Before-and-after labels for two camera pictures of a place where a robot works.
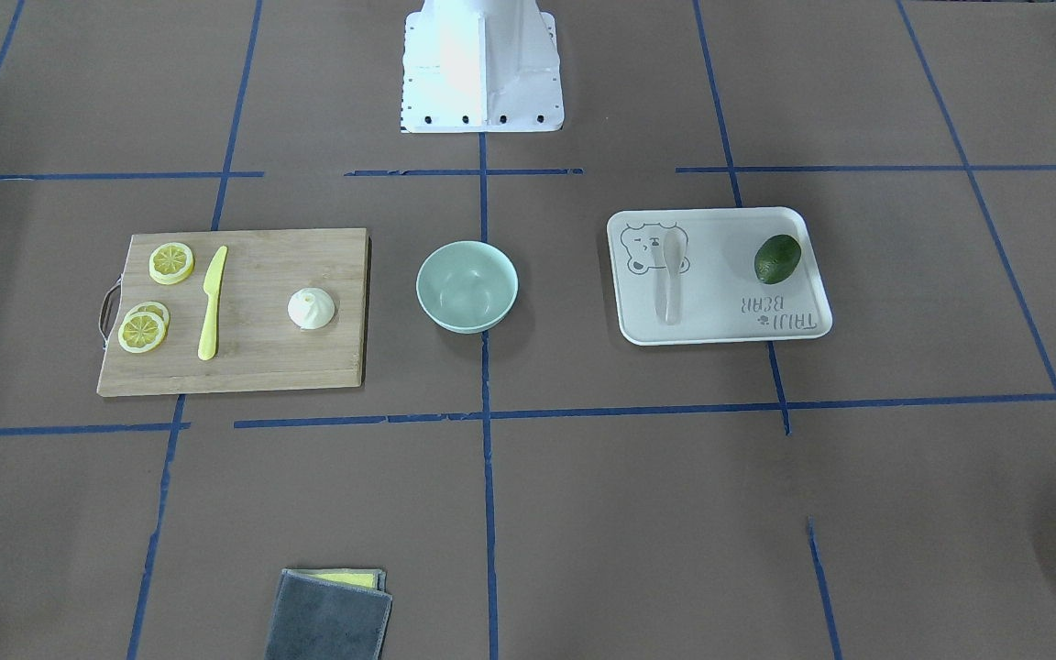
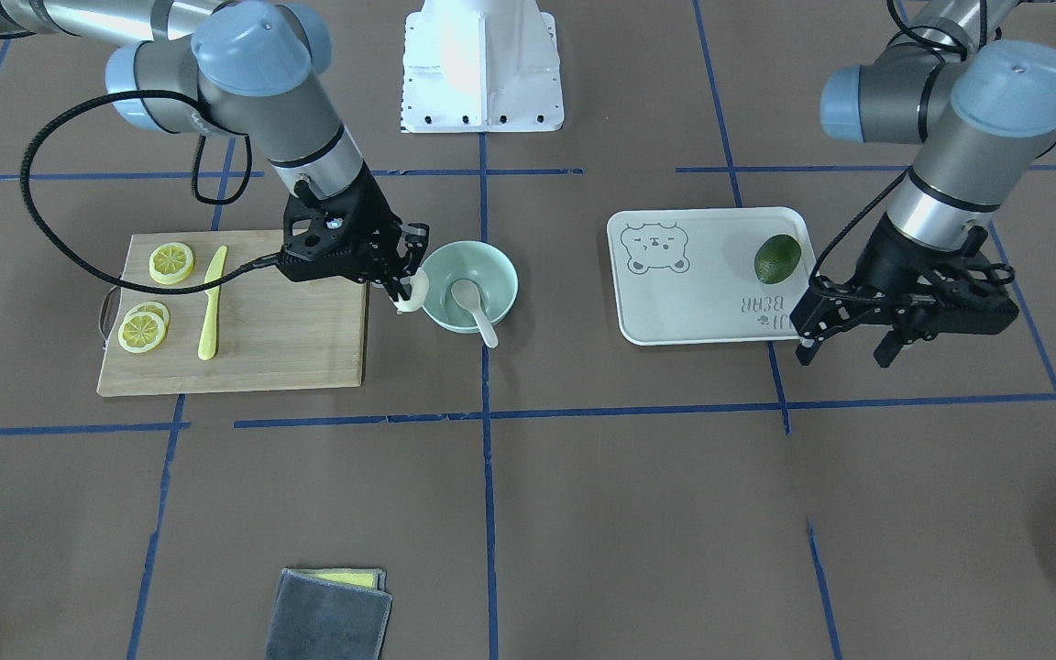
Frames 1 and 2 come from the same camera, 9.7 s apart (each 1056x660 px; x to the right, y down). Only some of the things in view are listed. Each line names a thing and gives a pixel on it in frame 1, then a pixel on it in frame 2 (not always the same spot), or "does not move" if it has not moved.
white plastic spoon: (674, 251) -> (467, 294)
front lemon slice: (141, 332) does not move
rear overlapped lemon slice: (154, 308) does not move
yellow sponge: (368, 577) does not move
